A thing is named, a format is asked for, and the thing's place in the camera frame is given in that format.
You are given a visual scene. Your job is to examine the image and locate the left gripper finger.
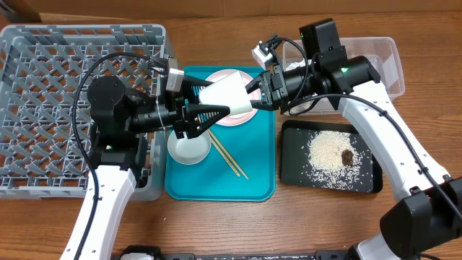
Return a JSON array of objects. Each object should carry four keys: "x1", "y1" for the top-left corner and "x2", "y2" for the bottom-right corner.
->
[
  {"x1": 181, "y1": 75, "x2": 212, "y2": 100},
  {"x1": 183, "y1": 103, "x2": 230, "y2": 139}
]

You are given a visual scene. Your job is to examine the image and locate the pile of white rice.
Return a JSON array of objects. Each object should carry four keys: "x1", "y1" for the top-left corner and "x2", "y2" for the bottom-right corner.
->
[{"x1": 304, "y1": 131, "x2": 373, "y2": 192}]

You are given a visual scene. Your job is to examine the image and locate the black tray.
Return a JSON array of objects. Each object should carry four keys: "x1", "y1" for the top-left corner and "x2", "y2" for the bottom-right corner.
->
[{"x1": 280, "y1": 120, "x2": 383, "y2": 194}]

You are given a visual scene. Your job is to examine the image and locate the upper wooden chopstick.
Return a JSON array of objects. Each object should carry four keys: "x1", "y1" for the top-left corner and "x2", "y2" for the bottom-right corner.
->
[{"x1": 207, "y1": 130, "x2": 248, "y2": 180}]

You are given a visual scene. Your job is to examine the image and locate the white napkin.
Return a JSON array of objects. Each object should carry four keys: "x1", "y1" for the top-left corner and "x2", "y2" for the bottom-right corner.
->
[{"x1": 285, "y1": 61, "x2": 306, "y2": 71}]

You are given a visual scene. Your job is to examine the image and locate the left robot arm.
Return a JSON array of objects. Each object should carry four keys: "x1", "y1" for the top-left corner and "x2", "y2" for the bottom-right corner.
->
[{"x1": 61, "y1": 76, "x2": 230, "y2": 259}]

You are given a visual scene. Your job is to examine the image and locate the clear plastic bin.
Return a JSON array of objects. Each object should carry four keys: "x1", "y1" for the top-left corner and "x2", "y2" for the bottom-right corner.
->
[{"x1": 282, "y1": 37, "x2": 405, "y2": 115}]

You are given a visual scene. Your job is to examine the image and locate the white paper cup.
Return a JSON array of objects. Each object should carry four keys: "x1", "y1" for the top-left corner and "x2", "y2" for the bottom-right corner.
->
[{"x1": 199, "y1": 69, "x2": 253, "y2": 116}]

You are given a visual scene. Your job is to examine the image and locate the wooden chopstick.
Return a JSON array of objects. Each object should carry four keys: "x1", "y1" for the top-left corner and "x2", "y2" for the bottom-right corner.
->
[
  {"x1": 207, "y1": 130, "x2": 248, "y2": 180},
  {"x1": 211, "y1": 138, "x2": 241, "y2": 177}
]

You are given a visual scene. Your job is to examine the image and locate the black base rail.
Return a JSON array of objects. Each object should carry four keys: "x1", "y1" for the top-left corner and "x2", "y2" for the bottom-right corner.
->
[{"x1": 111, "y1": 246, "x2": 360, "y2": 260}]

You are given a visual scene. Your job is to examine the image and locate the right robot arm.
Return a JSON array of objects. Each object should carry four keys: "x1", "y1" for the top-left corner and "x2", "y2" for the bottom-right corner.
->
[{"x1": 246, "y1": 18, "x2": 461, "y2": 259}]

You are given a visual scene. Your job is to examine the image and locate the brown food scrap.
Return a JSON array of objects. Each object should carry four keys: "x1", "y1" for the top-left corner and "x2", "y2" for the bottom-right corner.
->
[{"x1": 341, "y1": 149, "x2": 354, "y2": 166}]

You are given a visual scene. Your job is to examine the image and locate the grey shallow bowl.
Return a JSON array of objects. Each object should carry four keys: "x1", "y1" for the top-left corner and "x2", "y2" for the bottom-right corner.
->
[{"x1": 167, "y1": 131, "x2": 212, "y2": 165}]

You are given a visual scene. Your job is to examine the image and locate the teal serving tray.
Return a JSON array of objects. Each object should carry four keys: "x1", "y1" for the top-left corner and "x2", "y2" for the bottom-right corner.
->
[{"x1": 164, "y1": 65, "x2": 276, "y2": 202}]

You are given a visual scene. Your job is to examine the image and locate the lower wooden chopstick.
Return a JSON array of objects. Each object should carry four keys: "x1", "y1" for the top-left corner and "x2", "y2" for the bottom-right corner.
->
[{"x1": 211, "y1": 138, "x2": 241, "y2": 177}]

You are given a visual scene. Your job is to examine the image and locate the grey dish rack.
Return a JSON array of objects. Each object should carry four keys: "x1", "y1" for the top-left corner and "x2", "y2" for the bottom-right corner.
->
[{"x1": 1, "y1": 24, "x2": 175, "y2": 199}]

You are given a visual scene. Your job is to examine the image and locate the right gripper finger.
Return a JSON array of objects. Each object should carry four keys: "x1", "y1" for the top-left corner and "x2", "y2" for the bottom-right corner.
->
[
  {"x1": 250, "y1": 100, "x2": 276, "y2": 111},
  {"x1": 245, "y1": 74, "x2": 267, "y2": 94}
]

